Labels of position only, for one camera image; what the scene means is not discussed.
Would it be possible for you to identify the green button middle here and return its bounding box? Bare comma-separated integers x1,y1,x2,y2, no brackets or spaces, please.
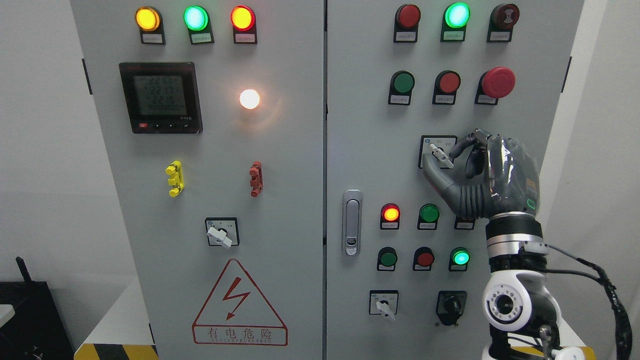
417,203,441,230

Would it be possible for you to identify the green push button upper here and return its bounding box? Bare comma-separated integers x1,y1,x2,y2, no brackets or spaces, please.
387,70,415,106

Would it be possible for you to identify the silver door handle lock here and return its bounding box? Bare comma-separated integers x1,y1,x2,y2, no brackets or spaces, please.
342,189,362,256

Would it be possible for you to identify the dark red buzzer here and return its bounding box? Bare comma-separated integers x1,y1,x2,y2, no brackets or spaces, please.
486,3,520,43

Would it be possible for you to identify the white lit indicator lamp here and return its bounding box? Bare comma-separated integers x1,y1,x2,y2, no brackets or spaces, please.
238,88,262,110

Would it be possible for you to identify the left gray cabinet door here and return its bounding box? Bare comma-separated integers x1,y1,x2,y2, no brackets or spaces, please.
71,0,325,360

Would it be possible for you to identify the red indicator lamp top right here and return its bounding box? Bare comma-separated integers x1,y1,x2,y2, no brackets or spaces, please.
393,4,422,43

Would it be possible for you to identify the gray rotary switch left door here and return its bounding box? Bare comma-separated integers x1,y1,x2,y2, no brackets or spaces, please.
205,217,240,249

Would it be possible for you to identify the green lit button lower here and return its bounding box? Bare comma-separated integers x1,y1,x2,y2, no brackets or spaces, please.
448,247,470,272

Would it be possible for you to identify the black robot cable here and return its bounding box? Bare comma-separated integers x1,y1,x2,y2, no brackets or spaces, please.
542,244,634,360

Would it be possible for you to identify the black key selector switch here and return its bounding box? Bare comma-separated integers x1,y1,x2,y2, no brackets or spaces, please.
435,291,467,326

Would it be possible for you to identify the red electric hazard sticker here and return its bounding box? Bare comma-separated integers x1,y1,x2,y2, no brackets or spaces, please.
191,259,288,347

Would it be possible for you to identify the red orange indicator lamp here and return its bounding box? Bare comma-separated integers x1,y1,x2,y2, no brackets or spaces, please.
230,5,258,44

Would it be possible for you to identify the digital power meter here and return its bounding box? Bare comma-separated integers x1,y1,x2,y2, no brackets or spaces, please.
119,61,202,134

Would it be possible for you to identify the red mushroom emergency button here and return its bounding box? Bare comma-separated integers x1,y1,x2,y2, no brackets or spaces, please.
474,66,516,106

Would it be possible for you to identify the green indicator lamp top left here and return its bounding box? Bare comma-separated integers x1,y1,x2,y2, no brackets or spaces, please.
183,5,215,45

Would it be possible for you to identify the green lit lamp top right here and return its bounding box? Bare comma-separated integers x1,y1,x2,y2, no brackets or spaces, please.
440,2,471,43

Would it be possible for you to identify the red lit button middle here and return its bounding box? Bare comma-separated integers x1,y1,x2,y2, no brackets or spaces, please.
379,203,402,230

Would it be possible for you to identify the black box bottom left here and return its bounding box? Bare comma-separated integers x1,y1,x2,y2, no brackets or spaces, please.
0,256,74,360

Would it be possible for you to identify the right gray cabinet door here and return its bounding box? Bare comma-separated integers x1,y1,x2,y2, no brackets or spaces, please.
326,0,585,360

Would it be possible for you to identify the red push button upper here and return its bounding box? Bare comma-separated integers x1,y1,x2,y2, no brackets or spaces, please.
432,70,461,106

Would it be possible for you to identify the yellow indicator lamp top left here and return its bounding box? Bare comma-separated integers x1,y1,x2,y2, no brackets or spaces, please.
135,6,166,45

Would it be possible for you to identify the gray cabinet door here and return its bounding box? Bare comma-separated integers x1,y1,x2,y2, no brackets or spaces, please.
326,0,585,360
71,0,325,360

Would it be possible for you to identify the red button lower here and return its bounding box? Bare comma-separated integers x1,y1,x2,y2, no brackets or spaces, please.
413,246,435,272

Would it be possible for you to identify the gray rotary switch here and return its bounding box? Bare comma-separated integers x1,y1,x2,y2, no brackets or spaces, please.
368,289,399,322
418,134,458,169

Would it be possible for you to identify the gray robotic hand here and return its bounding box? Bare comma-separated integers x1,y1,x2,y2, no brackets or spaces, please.
422,129,540,220

